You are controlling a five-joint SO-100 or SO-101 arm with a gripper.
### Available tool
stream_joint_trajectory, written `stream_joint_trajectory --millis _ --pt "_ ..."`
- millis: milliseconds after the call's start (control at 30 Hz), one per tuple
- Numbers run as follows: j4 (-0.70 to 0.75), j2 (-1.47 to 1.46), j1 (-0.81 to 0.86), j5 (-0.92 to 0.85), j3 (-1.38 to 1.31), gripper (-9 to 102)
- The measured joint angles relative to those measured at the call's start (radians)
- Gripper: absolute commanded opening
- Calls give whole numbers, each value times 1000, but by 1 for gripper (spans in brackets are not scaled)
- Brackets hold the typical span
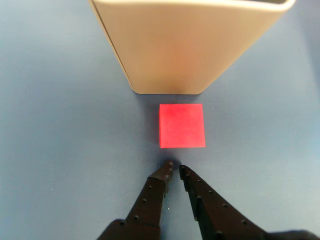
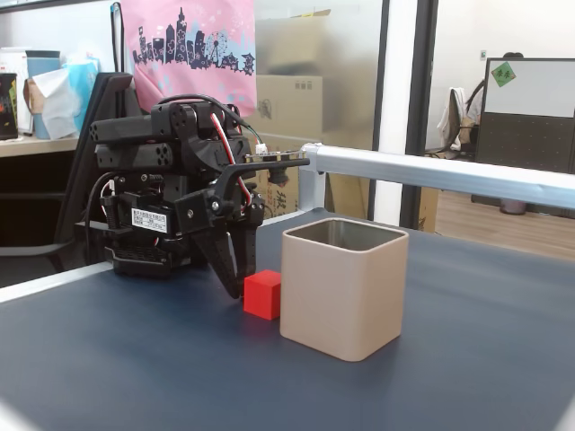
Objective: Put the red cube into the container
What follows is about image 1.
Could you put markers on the beige metal square container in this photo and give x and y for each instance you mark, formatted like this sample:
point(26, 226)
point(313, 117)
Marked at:
point(175, 50)

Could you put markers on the dark blue table mat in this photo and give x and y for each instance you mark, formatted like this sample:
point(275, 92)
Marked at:
point(50, 125)

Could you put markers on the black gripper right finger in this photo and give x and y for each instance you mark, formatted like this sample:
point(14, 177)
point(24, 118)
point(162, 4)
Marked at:
point(215, 212)

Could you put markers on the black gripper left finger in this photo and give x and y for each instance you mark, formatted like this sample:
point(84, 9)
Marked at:
point(147, 200)

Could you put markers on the red cube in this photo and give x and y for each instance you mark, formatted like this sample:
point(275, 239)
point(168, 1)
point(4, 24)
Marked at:
point(182, 126)

